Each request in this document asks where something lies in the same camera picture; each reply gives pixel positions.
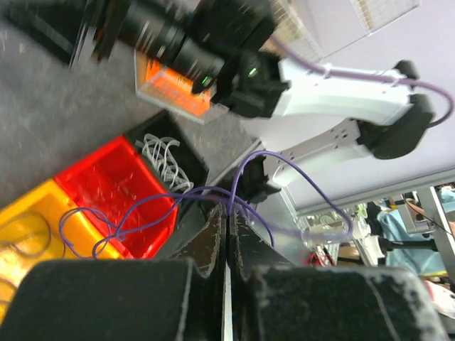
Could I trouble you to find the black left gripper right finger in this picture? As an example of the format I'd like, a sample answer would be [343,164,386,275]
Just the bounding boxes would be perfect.
[229,208,448,340]

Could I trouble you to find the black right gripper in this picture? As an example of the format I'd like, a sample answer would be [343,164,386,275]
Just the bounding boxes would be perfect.
[69,0,228,77]

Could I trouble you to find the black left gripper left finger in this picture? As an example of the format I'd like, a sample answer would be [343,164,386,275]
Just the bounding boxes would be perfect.
[1,206,227,340]

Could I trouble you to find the white cable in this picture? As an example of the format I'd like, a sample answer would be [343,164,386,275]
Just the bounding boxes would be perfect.
[134,133,195,195]

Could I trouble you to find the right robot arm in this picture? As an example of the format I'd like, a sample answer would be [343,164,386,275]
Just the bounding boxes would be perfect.
[71,1,434,171]

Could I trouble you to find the orange snack packets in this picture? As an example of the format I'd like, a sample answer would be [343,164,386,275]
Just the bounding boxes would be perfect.
[145,60,210,117]

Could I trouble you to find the red plastic bin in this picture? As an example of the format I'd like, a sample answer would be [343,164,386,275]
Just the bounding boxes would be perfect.
[54,135,178,259]

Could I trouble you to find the black plastic bin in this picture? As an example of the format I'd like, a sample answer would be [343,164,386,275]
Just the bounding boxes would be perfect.
[124,109,210,228]

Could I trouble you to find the yellow plastic bin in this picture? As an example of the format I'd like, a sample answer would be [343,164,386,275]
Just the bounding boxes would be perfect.
[1,180,102,317]

